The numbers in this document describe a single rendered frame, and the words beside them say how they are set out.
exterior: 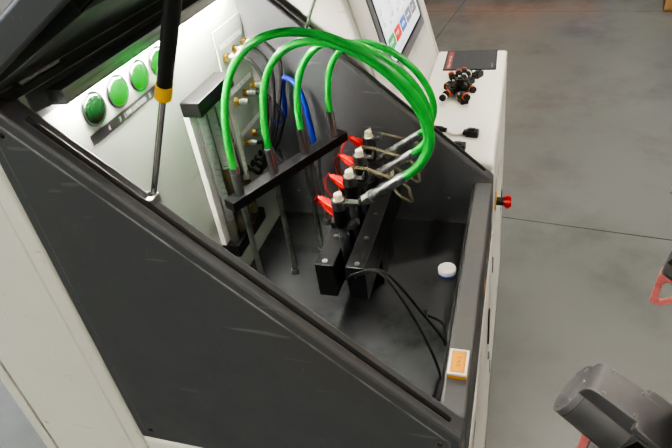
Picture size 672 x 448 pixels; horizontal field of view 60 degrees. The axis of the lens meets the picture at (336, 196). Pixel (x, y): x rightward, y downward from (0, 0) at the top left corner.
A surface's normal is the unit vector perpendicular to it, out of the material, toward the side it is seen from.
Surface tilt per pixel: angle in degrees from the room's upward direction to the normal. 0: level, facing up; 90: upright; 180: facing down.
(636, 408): 22
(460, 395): 0
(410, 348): 0
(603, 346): 0
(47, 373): 90
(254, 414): 90
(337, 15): 90
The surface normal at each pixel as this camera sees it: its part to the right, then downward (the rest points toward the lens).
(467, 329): -0.13, -0.82
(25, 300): -0.28, 0.56
